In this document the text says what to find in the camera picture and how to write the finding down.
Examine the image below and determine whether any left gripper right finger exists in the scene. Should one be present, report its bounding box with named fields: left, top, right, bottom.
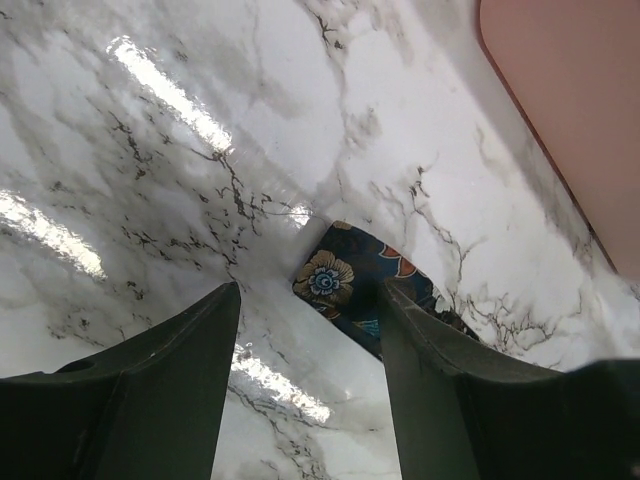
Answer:
left=379, top=282, right=639, bottom=479

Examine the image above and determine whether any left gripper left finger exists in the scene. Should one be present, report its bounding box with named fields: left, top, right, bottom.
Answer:
left=1, top=282, right=241, bottom=479

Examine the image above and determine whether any floral patterned necktie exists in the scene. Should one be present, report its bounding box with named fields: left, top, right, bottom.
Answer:
left=292, top=221, right=479, bottom=359

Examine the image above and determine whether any pink compartment organizer tray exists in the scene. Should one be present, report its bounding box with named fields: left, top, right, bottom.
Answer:
left=478, top=1, right=639, bottom=280

